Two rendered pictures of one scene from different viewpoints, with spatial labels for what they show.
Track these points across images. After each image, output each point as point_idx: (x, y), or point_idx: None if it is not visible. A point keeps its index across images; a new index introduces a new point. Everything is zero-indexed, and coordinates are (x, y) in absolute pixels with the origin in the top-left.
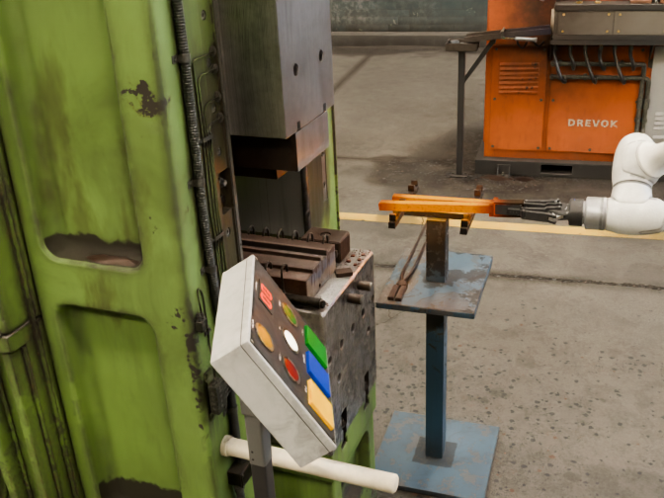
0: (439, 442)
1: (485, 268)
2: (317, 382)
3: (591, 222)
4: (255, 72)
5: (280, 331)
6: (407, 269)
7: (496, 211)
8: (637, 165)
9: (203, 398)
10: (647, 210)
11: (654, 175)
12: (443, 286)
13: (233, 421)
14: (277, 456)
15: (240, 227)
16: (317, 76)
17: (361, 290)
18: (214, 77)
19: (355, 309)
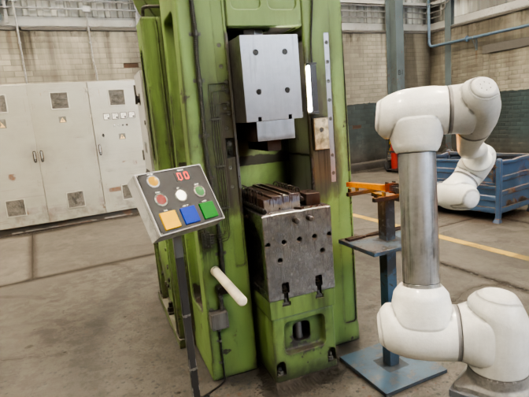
0: (388, 354)
1: None
2: (182, 215)
3: None
4: (239, 91)
5: (175, 188)
6: None
7: (389, 189)
8: (461, 161)
9: (199, 239)
10: (453, 190)
11: (471, 168)
12: (382, 241)
13: (220, 260)
14: (220, 277)
15: (279, 183)
16: (282, 99)
17: (312, 222)
18: (227, 94)
19: (302, 230)
